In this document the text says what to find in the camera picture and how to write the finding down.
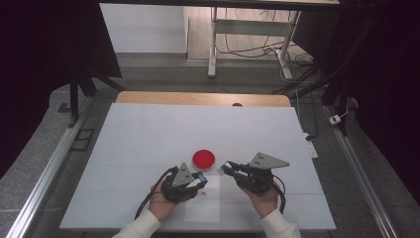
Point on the black floor bracket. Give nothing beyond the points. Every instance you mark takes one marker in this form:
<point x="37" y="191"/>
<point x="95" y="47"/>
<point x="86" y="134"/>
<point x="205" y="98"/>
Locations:
<point x="82" y="139"/>

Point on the aluminium rail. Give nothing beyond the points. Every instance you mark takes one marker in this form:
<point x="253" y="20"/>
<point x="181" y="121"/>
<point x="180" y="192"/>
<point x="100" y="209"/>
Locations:
<point x="49" y="168"/>
<point x="360" y="178"/>

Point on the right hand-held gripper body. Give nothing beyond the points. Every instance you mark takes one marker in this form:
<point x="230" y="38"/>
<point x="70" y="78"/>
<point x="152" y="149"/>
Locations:
<point x="261" y="172"/>

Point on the round red ink pad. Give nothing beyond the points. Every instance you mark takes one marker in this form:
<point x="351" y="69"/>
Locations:
<point x="203" y="159"/>

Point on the person's right hand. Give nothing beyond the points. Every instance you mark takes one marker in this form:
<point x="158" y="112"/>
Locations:
<point x="262" y="201"/>

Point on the white desk frame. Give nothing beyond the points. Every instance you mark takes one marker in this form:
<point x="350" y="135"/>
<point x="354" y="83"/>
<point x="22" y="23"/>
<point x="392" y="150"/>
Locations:
<point x="252" y="28"/>

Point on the black tripod stand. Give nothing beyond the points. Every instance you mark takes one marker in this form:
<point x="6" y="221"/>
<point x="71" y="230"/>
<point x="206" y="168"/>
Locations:
<point x="74" y="95"/>
<point x="340" y="92"/>

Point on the white power strip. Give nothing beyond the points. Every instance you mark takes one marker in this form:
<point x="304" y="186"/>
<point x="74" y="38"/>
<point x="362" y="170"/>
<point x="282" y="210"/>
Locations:
<point x="311" y="147"/>

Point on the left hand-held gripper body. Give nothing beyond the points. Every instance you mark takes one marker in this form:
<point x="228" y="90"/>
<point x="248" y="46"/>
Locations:
<point x="181" y="180"/>

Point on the white paper sheet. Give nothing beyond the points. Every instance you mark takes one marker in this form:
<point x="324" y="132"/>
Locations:
<point x="206" y="208"/>

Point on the blue stamp cap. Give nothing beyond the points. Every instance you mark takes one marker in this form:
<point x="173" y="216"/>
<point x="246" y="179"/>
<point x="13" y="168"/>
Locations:
<point x="202" y="177"/>

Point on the black curtain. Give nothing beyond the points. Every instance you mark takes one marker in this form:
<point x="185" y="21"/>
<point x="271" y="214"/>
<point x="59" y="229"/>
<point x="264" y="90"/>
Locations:
<point x="39" y="66"/>
<point x="379" y="82"/>

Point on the white plug adapter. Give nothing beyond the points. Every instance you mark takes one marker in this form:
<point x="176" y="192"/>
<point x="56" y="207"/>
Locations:
<point x="335" y="119"/>

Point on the person's left hand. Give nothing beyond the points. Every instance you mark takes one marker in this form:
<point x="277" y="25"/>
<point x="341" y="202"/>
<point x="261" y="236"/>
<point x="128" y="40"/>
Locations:
<point x="161" y="205"/>

